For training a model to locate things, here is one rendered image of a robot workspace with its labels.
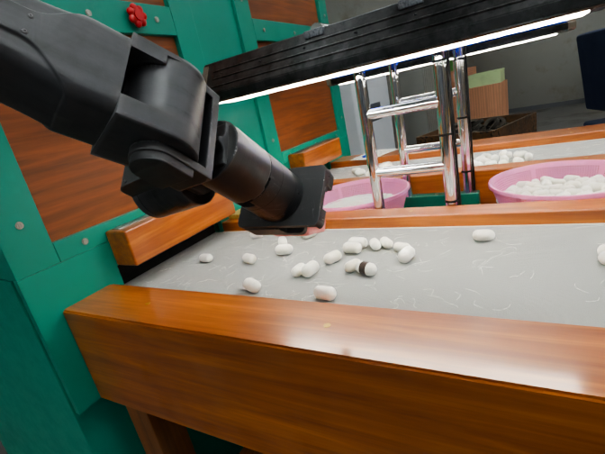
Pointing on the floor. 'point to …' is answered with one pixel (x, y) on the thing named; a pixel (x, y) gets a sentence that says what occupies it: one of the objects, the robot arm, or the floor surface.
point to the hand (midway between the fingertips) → (320, 224)
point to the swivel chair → (592, 70)
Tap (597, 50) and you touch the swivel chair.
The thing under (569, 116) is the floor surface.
